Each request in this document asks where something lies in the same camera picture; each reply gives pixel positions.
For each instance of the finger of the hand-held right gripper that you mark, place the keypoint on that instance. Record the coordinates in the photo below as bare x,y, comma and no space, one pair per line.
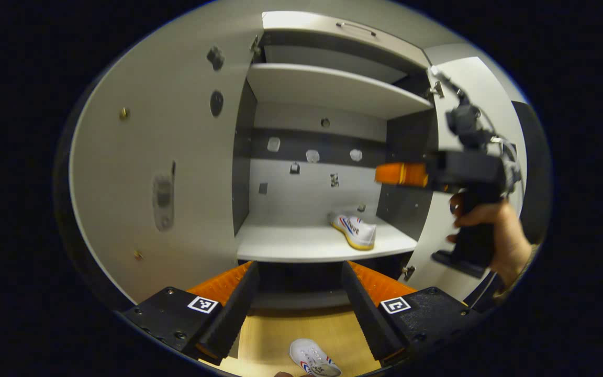
401,174

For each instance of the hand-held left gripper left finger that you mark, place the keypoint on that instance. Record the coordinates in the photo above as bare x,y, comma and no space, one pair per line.
228,319

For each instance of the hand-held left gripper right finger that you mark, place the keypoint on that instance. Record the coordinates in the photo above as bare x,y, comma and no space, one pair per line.
369,314

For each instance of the white cabinet door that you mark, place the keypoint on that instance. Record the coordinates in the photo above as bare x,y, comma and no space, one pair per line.
176,131
437,230

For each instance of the white sneaker shoe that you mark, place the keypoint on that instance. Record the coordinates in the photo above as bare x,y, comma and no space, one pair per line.
312,358
356,230

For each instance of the white shoe cabinet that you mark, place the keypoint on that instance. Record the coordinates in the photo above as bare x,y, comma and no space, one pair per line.
301,193

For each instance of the metal door hinge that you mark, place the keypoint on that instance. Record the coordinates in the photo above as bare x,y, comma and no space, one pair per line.
255,46
436,89
408,272

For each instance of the white cabinet bottom board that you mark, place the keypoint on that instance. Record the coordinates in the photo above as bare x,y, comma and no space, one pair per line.
306,243

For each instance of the white cabinet shelf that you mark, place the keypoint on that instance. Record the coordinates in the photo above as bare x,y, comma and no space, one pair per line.
327,89

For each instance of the white cabinet drawer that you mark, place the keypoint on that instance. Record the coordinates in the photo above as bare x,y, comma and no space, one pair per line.
306,26

